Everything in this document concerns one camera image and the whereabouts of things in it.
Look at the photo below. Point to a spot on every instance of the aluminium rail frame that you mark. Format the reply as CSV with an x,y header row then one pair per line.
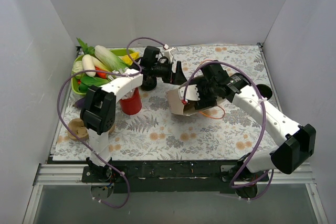
x,y
71,174

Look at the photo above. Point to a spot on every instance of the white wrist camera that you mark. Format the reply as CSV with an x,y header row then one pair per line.
x,y
189,93
170,54

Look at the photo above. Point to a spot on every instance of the stack of dark plastic cups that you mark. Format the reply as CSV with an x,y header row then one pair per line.
x,y
265,91

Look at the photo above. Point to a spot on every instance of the red straw holder cup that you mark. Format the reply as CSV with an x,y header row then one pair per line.
x,y
132,105

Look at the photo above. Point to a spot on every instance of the paper takeout bag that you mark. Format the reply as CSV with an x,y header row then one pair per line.
x,y
179,107

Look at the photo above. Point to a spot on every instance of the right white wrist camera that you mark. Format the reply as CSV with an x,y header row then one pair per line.
x,y
189,93

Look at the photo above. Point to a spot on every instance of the yellow toy leaf vegetable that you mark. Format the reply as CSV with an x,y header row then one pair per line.
x,y
129,59

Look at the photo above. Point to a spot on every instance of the purple toy eggplant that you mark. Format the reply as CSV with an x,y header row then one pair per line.
x,y
79,103

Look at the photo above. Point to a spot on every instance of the white toy radish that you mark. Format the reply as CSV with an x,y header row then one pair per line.
x,y
88,65

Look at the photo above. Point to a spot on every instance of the toy napa cabbage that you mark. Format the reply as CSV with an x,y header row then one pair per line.
x,y
109,59

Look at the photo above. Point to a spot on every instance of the green toy cabbage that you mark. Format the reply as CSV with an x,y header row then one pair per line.
x,y
77,67

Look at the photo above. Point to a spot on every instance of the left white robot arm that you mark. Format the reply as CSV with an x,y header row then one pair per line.
x,y
98,113

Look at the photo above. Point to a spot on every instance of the brown cardboard cup carrier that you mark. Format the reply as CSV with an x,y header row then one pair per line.
x,y
77,126

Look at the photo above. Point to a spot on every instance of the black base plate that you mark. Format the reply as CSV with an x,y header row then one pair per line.
x,y
164,176

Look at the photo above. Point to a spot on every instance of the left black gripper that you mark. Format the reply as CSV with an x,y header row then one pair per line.
x,y
171,71

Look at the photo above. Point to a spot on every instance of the green vegetable basket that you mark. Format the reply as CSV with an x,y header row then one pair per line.
x,y
81,82

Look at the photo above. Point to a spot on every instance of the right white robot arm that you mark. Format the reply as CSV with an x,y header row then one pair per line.
x,y
295,142

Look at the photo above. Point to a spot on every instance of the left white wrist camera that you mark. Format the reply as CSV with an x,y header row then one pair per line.
x,y
170,54

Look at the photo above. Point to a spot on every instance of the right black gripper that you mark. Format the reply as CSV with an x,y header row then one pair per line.
x,y
200,94

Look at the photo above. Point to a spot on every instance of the floral table mat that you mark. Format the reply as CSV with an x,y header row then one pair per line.
x,y
157,134

